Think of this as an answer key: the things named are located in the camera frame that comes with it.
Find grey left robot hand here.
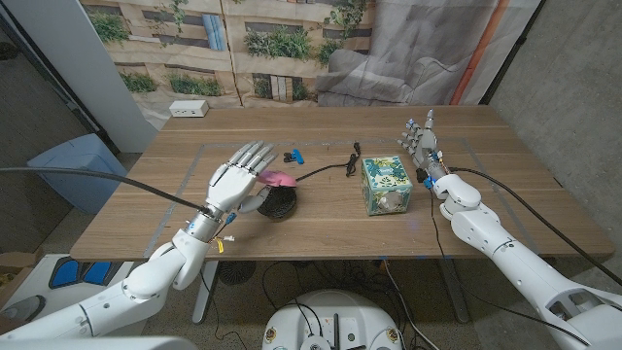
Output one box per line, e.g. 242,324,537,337
203,140,279,216

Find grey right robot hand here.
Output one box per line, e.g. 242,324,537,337
397,109,451,184

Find pink mini sandwich press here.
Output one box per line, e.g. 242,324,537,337
256,169,298,222

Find floral teal tissue box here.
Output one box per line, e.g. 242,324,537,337
360,156,414,217

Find brown cardboard box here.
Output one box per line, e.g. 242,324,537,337
0,250,44,293

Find white power strip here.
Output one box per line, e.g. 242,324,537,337
168,99,210,119

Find round black floor disc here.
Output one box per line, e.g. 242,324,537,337
217,261,258,286

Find white table leg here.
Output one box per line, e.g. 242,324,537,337
191,261,220,325

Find grey table leg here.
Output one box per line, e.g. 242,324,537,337
436,258,470,325

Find printed fabric backdrop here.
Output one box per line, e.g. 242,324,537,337
80,0,543,130

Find blue plastic bin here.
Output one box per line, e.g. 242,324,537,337
26,133,128,215

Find white robot torso base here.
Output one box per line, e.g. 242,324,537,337
261,289,404,350

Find white platform with blue pads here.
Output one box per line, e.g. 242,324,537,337
0,253,137,322

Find black press power cord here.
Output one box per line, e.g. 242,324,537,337
294,141,363,186

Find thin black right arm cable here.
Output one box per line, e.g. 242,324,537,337
429,187,592,347

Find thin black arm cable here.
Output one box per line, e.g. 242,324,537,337
429,187,592,347
198,269,250,350

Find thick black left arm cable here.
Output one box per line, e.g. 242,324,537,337
0,166,210,214

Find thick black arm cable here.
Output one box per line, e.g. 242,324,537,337
0,166,210,214
449,166,622,288

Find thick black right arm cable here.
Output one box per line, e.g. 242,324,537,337
449,166,622,288

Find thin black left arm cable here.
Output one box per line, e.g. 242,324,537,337
198,269,250,350

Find white floor cable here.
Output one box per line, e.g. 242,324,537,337
382,260,427,350

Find white wall panel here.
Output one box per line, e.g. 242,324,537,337
2,0,159,155

